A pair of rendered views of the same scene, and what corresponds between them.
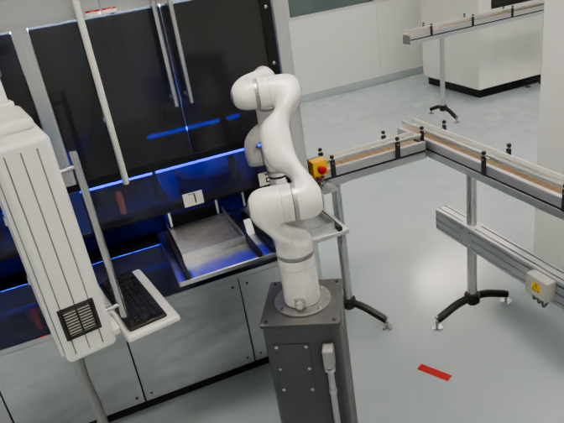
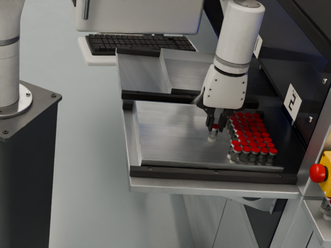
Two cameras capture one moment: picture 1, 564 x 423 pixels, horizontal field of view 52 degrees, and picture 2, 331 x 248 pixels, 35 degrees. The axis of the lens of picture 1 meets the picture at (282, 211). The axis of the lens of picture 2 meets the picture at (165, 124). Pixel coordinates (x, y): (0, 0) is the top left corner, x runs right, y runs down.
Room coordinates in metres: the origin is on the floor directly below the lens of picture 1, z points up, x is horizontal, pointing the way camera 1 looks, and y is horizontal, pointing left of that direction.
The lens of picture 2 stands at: (2.16, -1.15, 1.62)
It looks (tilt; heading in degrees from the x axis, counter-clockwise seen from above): 32 degrees down; 94
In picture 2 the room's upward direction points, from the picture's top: 11 degrees clockwise
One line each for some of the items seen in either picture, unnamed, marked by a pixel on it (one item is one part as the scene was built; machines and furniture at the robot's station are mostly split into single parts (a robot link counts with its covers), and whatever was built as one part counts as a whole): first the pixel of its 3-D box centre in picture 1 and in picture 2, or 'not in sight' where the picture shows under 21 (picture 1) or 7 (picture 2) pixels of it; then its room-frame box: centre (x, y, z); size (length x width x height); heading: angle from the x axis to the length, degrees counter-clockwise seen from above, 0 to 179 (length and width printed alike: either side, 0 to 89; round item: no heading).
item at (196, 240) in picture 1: (204, 232); (218, 77); (2.19, 0.33, 0.90); 0.34 x 0.26 x 0.04; 17
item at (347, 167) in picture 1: (359, 157); not in sight; (2.70, -0.42, 0.92); 0.69 x 0.16 x 0.16; 107
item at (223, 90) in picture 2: (279, 185); (225, 84); (2.20, -0.01, 1.05); 0.10 x 0.08 x 0.11; 17
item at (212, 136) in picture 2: not in sight; (213, 133); (2.20, -0.01, 0.90); 0.02 x 0.02 x 0.04
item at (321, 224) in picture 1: (289, 219); (203, 137); (2.18, -0.02, 0.90); 0.34 x 0.26 x 0.04; 17
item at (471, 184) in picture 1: (472, 239); not in sight; (2.52, -0.92, 0.46); 0.09 x 0.09 x 0.77; 17
